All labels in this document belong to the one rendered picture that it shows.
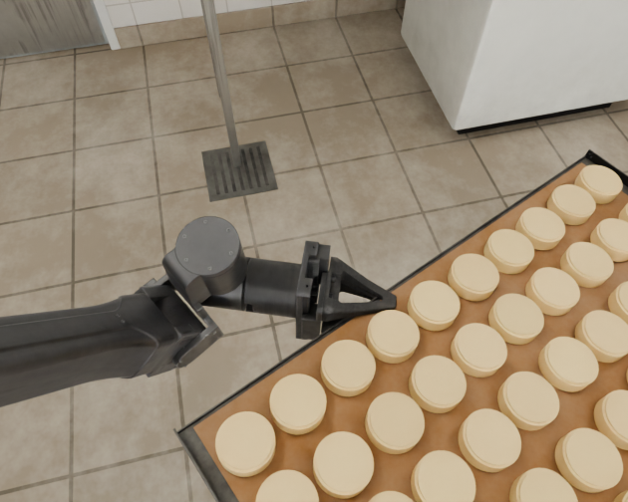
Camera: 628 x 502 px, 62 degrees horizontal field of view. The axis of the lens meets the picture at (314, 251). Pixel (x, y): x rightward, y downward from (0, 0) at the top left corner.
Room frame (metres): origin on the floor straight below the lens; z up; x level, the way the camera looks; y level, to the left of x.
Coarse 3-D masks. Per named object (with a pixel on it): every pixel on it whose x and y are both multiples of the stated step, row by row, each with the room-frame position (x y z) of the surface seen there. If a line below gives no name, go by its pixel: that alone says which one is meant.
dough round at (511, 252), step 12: (492, 240) 0.32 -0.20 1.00; (504, 240) 0.32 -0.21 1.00; (516, 240) 0.32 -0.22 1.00; (528, 240) 0.32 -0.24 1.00; (492, 252) 0.30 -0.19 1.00; (504, 252) 0.30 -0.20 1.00; (516, 252) 0.30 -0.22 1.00; (528, 252) 0.30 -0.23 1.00; (504, 264) 0.29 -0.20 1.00; (516, 264) 0.29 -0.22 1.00; (528, 264) 0.29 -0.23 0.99
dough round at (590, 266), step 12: (576, 252) 0.31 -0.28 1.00; (588, 252) 0.31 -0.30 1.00; (600, 252) 0.31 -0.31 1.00; (564, 264) 0.30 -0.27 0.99; (576, 264) 0.29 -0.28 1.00; (588, 264) 0.29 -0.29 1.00; (600, 264) 0.29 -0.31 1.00; (612, 264) 0.29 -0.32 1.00; (576, 276) 0.28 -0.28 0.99; (588, 276) 0.28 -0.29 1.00; (600, 276) 0.27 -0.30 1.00
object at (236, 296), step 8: (240, 288) 0.25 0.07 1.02; (216, 296) 0.25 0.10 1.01; (224, 296) 0.25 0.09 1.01; (232, 296) 0.25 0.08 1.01; (240, 296) 0.24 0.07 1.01; (208, 304) 0.24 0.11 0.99; (216, 304) 0.24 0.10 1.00; (224, 304) 0.24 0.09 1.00; (232, 304) 0.24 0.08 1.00; (240, 304) 0.24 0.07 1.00
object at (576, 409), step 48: (480, 240) 0.33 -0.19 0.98; (576, 240) 0.34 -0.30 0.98; (336, 336) 0.21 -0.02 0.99; (432, 336) 0.21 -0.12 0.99; (384, 384) 0.16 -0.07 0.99; (480, 384) 0.16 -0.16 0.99; (624, 384) 0.16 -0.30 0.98; (432, 432) 0.12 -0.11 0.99; (528, 432) 0.12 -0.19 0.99; (240, 480) 0.07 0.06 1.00; (384, 480) 0.08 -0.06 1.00; (480, 480) 0.08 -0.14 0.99; (624, 480) 0.08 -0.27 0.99
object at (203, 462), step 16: (592, 160) 0.46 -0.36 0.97; (624, 176) 0.43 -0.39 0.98; (624, 192) 0.41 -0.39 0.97; (512, 208) 0.38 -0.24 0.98; (464, 240) 0.33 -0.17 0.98; (416, 272) 0.29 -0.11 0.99; (320, 336) 0.21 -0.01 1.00; (272, 368) 0.17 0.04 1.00; (224, 400) 0.14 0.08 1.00; (208, 416) 0.13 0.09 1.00; (176, 432) 0.11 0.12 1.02; (192, 432) 0.11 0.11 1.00; (192, 448) 0.10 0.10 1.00; (208, 464) 0.09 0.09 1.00; (208, 480) 0.07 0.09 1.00; (224, 480) 0.07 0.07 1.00; (224, 496) 0.06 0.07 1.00
